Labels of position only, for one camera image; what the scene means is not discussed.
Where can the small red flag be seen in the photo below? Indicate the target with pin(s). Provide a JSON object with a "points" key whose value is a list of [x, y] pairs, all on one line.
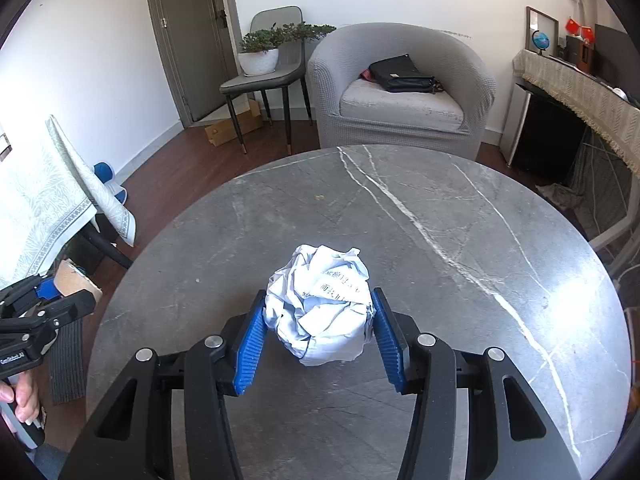
{"points": [[572, 26], [587, 33]]}

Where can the grey dining chair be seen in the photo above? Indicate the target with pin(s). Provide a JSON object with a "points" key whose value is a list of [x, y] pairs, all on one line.
{"points": [[255, 82]]}

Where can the grey armchair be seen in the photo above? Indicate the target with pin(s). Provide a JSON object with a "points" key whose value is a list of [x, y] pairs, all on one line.
{"points": [[400, 105]]}

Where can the grey cloth pile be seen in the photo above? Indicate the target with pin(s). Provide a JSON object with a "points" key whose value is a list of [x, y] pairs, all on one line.
{"points": [[595, 175]]}

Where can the brown cardboard box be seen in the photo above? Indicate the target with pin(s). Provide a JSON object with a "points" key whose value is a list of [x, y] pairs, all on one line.
{"points": [[232, 127]]}

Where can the potted green plant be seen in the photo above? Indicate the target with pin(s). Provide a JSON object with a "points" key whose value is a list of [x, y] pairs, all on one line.
{"points": [[259, 62]]}

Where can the person's trouser leg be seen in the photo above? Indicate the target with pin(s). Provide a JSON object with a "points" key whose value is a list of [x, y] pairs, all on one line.
{"points": [[50, 462]]}

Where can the wooden speaker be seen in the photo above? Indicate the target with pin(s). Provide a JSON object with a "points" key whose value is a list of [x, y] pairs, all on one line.
{"points": [[582, 57]]}

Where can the silver black mini fridge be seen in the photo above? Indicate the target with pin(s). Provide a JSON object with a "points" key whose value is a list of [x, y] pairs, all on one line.
{"points": [[545, 135]]}

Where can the white desk frame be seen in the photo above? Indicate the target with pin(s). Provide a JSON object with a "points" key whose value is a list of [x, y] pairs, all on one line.
{"points": [[612, 230]]}

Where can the white round device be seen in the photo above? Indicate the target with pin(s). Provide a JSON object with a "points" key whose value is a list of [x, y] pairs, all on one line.
{"points": [[621, 94]]}

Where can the pink cloth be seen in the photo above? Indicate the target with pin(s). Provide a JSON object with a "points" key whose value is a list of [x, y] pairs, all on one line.
{"points": [[366, 75]]}

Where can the pale patterned tablecloth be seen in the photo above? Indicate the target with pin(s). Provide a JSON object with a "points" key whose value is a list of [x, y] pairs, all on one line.
{"points": [[40, 200]]}

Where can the torn white cardboard box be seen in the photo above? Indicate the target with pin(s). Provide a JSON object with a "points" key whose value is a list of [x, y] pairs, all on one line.
{"points": [[75, 280]]}

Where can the black leather bag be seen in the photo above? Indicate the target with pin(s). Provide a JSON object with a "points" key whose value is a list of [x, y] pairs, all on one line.
{"points": [[400, 75]]}

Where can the person's left hand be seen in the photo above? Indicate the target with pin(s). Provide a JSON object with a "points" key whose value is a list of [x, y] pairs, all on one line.
{"points": [[25, 397]]}

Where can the small blue globe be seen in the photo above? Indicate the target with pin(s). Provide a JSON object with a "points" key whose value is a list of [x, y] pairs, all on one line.
{"points": [[540, 40]]}

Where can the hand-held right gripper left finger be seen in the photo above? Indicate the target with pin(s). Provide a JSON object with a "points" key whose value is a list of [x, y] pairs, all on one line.
{"points": [[250, 345]]}

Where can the black table leg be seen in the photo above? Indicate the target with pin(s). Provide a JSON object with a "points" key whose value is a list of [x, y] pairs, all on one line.
{"points": [[107, 250]]}

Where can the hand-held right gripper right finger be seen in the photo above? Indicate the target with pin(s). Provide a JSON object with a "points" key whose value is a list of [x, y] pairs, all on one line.
{"points": [[385, 340]]}

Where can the grey door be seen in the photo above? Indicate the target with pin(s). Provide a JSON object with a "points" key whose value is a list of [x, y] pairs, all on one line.
{"points": [[185, 50]]}

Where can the beige fringed desk cloth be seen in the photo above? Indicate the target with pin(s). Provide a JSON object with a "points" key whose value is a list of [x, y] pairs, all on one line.
{"points": [[575, 90]]}

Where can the blue white plastic object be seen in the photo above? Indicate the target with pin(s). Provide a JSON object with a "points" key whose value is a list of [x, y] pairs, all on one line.
{"points": [[107, 175]]}

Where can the dark picture frame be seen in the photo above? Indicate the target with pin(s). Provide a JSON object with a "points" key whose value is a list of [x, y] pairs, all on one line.
{"points": [[528, 27]]}

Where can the black monitor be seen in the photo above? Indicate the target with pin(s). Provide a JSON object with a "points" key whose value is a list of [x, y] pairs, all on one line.
{"points": [[617, 55]]}

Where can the white paper ball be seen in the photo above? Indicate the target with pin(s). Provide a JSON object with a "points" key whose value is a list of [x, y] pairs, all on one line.
{"points": [[320, 310]]}

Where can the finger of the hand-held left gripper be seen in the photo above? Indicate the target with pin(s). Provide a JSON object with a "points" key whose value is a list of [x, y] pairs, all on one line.
{"points": [[20, 292], [70, 306]]}

